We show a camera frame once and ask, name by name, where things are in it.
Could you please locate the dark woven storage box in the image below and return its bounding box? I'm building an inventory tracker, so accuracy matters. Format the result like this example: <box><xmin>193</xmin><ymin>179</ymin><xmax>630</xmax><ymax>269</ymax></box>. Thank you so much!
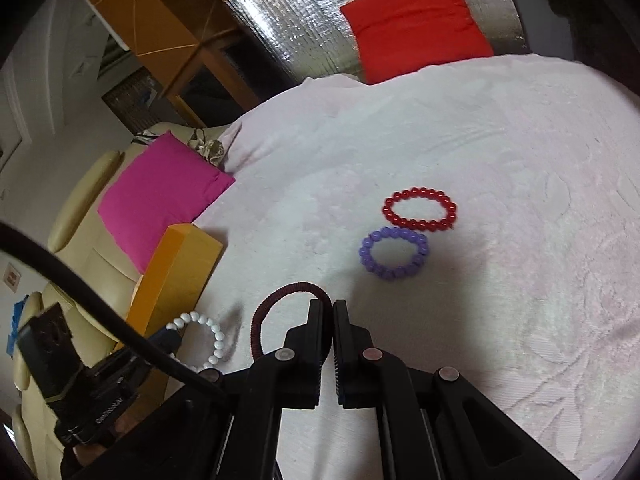
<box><xmin>102</xmin><ymin>70</ymin><xmax>173</xmax><ymax>131</ymax></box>

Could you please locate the orange cardboard box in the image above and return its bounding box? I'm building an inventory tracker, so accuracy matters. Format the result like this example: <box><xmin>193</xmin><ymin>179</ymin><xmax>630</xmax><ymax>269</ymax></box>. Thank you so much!
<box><xmin>112</xmin><ymin>223</ymin><xmax>224</xmax><ymax>356</ymax></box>

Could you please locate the black cable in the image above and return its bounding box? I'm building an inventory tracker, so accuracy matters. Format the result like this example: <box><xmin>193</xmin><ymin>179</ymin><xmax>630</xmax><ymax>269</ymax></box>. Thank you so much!
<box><xmin>0</xmin><ymin>220</ymin><xmax>228</xmax><ymax>401</ymax></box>

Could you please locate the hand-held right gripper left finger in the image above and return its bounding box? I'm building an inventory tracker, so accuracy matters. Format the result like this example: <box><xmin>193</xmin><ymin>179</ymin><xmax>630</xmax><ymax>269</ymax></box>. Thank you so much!
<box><xmin>100</xmin><ymin>299</ymin><xmax>333</xmax><ymax>480</ymax></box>

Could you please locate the blue plastic object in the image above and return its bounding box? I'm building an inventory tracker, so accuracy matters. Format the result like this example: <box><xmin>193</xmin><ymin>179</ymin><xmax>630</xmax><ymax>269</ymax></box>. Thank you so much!
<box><xmin>6</xmin><ymin>297</ymin><xmax>28</xmax><ymax>356</ymax></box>

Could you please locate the white terry towel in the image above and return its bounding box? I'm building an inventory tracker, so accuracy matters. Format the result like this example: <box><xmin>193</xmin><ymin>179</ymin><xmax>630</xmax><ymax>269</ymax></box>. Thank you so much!
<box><xmin>192</xmin><ymin>52</ymin><xmax>640</xmax><ymax>480</ymax></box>

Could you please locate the red bead bracelet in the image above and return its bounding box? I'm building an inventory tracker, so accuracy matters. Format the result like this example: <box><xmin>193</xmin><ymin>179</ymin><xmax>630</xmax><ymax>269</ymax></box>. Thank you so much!
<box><xmin>382</xmin><ymin>186</ymin><xmax>458</xmax><ymax>233</ymax></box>

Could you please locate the white bead bracelet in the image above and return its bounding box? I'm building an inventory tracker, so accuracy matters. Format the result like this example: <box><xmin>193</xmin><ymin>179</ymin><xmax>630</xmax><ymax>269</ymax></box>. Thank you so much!
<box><xmin>165</xmin><ymin>311</ymin><xmax>227</xmax><ymax>373</ymax></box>

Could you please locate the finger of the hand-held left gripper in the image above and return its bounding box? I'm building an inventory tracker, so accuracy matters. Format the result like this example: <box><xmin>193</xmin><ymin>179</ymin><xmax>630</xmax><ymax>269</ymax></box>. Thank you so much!
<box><xmin>145</xmin><ymin>327</ymin><xmax>183</xmax><ymax>361</ymax></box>

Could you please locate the magenta cushion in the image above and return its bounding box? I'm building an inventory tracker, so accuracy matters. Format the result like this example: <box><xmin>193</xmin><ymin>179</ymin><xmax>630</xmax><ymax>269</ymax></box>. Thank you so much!
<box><xmin>97</xmin><ymin>131</ymin><xmax>237</xmax><ymax>275</ymax></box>

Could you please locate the patterned crumpled cloth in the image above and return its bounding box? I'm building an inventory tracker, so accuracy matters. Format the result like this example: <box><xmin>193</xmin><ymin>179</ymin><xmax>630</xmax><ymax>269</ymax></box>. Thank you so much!
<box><xmin>187</xmin><ymin>127</ymin><xmax>228</xmax><ymax>167</ymax></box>

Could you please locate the wooden table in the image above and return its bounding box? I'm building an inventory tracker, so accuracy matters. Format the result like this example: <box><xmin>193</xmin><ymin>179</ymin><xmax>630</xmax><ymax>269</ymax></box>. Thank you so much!
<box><xmin>70</xmin><ymin>0</ymin><xmax>266</xmax><ymax>128</ymax></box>

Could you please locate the purple bead bracelet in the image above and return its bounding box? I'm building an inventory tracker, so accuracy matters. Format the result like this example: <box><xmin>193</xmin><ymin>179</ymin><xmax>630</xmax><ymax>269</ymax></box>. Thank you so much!
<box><xmin>358</xmin><ymin>226</ymin><xmax>431</xmax><ymax>281</ymax></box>

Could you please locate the red cushion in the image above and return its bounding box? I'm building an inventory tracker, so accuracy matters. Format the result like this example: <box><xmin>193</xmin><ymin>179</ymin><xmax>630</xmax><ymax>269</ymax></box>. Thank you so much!
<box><xmin>340</xmin><ymin>0</ymin><xmax>496</xmax><ymax>85</ymax></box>

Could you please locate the beige leather sofa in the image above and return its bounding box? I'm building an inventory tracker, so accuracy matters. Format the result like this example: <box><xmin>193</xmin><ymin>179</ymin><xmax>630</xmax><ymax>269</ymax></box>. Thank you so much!
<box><xmin>10</xmin><ymin>122</ymin><xmax>241</xmax><ymax>480</ymax></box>

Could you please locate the maroon coil hair tie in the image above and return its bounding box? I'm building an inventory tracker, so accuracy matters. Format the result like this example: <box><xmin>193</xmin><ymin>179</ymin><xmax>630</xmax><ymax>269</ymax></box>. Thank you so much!
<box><xmin>248</xmin><ymin>282</ymin><xmax>332</xmax><ymax>361</ymax></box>

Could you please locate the silver foil insulation sheet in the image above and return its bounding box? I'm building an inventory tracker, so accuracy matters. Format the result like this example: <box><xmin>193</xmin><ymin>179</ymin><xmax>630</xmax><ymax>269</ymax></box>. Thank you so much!
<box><xmin>222</xmin><ymin>0</ymin><xmax>531</xmax><ymax>86</ymax></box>

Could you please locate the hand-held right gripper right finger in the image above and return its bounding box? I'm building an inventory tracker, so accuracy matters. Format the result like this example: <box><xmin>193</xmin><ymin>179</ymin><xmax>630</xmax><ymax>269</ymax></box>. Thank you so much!
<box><xmin>332</xmin><ymin>299</ymin><xmax>576</xmax><ymax>480</ymax></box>

